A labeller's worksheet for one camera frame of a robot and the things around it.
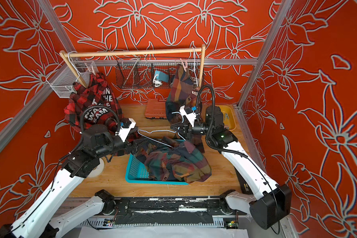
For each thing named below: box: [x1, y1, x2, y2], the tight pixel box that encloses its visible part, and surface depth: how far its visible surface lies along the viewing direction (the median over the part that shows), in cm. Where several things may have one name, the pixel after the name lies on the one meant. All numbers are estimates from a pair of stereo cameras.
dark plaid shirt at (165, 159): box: [134, 136, 212, 184], surface depth 75 cm
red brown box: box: [144, 98, 168, 119], surface depth 116 cm
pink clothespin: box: [179, 58, 188, 72], surface depth 76 cm
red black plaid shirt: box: [63, 71, 138, 155], surface depth 68 cm
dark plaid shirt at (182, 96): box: [165, 64, 205, 154], surface depth 77 cm
